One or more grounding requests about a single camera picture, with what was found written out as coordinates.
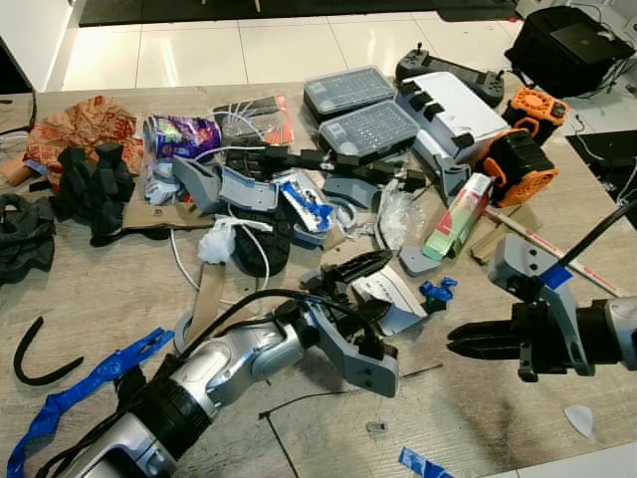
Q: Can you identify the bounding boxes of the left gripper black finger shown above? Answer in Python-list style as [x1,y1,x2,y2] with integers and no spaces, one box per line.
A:
[346,289,391,325]
[323,249,395,290]

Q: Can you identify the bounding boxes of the short blue tape piece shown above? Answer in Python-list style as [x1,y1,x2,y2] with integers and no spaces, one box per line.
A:
[397,447,455,478]

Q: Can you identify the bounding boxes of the black curved hook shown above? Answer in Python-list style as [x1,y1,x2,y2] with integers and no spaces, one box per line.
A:
[11,316,87,387]

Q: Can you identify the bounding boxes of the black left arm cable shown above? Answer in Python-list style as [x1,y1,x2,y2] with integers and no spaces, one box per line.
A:
[189,287,351,352]

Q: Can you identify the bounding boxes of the grey rounded printed part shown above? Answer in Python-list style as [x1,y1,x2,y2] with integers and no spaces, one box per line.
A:
[320,173,387,212]

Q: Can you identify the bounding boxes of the flat cardboard piece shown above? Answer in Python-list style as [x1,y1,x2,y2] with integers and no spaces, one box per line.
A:
[123,184,216,233]

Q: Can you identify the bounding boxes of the long blue tape strip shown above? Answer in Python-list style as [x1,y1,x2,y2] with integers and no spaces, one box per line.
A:
[5,327,176,478]

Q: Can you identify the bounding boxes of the grey flat plastic part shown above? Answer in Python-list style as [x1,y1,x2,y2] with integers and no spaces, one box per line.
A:
[399,243,445,278]

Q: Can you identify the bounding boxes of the black work gloves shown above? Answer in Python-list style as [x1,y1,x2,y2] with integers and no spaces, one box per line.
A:
[49,141,136,248]

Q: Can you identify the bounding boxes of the grey angled printed part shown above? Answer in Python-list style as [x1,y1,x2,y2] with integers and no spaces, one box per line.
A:
[173,154,226,216]

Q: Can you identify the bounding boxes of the black cloth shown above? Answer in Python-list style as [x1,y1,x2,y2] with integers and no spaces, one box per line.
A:
[0,193,59,286]

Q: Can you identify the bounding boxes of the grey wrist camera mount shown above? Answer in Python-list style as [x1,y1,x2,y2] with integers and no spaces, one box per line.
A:
[302,297,402,398]
[487,235,601,379]

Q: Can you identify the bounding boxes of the paper wrapped chopsticks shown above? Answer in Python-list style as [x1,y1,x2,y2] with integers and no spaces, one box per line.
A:
[484,205,624,298]

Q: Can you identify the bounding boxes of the white crumpled tissue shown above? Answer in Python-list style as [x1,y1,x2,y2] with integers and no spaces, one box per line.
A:
[196,217,246,266]

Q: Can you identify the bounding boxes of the black remote controller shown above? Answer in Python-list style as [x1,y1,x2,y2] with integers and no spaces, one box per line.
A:
[394,44,507,107]

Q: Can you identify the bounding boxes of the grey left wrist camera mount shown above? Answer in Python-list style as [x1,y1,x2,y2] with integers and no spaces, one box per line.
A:
[302,297,402,398]

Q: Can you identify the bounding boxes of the grey screw box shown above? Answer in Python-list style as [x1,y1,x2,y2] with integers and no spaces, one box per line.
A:
[318,99,422,163]
[303,66,397,119]

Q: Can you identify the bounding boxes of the thin white cable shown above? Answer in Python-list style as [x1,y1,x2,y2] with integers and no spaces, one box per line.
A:
[167,211,275,292]

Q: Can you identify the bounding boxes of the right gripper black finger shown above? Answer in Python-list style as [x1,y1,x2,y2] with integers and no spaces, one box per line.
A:
[447,339,519,362]
[447,319,519,343]

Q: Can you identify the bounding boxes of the brown crumpled paper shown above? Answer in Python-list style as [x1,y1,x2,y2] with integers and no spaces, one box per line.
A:
[24,96,146,176]

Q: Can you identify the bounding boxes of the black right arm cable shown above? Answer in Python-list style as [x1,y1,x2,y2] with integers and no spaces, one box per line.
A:
[555,195,637,272]

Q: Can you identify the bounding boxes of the white plastic pick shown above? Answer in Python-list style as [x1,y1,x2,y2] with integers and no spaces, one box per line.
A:
[563,404,597,442]

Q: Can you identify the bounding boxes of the orange black power tool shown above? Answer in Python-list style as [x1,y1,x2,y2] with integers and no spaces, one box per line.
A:
[480,127,559,209]

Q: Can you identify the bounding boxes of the black robot linkage bar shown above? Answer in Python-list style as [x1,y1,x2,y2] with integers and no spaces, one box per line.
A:
[284,144,431,196]

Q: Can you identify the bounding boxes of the black rubber tread sole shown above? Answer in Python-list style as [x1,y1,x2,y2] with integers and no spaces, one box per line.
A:
[227,144,300,279]

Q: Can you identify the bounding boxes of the cardboard strip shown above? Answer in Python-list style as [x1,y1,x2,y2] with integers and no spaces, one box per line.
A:
[182,261,232,352]

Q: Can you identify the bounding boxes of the red edged clear bag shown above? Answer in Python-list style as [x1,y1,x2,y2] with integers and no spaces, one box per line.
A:
[213,94,296,150]

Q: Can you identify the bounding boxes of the green pink carton box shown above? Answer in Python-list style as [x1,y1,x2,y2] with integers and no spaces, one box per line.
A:
[422,172,497,262]

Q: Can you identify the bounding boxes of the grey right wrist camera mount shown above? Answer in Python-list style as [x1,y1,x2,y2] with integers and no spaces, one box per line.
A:
[487,235,601,379]

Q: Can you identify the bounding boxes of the blue white wrapper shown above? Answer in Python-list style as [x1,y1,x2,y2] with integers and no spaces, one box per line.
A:
[277,169,336,236]

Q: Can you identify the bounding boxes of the black zip tie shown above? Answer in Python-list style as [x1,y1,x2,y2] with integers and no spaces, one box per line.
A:
[258,386,351,478]

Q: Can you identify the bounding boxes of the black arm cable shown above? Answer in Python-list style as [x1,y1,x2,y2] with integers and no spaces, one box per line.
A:
[555,195,637,272]
[189,287,351,352]

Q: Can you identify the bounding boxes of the clear crumpled plastic bag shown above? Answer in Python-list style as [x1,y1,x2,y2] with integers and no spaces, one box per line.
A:
[375,187,431,252]

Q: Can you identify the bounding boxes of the wooden table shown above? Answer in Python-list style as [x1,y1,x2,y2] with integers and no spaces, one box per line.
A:
[0,68,637,478]

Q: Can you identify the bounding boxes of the grey boxy printed part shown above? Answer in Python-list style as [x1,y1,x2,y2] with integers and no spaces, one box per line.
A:
[218,164,282,213]

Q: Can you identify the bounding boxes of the black backpack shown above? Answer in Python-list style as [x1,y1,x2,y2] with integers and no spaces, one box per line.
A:
[505,4,637,99]

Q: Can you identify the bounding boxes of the white printed paper trash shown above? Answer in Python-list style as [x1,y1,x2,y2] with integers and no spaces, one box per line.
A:
[350,265,430,336]

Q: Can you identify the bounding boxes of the small blue clamp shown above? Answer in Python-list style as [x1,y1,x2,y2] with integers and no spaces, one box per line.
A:
[417,276,460,313]

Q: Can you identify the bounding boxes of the white device with black clips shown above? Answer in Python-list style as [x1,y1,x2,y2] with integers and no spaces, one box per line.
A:
[396,71,513,170]

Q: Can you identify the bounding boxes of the purple snack bag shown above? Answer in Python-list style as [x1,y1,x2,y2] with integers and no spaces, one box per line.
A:
[143,114,223,161]

